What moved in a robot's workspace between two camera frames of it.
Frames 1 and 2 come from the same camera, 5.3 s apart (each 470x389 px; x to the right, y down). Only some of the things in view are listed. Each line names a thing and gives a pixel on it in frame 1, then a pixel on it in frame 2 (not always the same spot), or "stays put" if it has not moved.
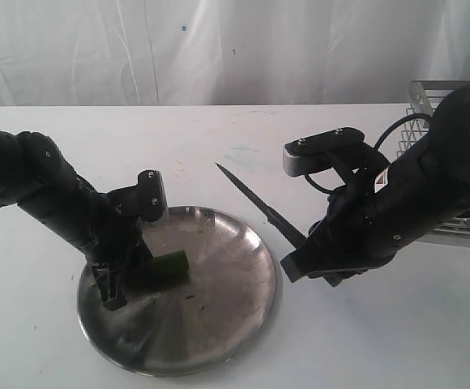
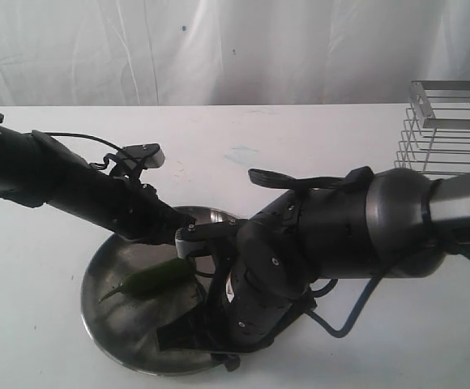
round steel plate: (196, 322) stays put
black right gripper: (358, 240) → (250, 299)
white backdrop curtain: (227, 53) stays put
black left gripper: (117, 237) → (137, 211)
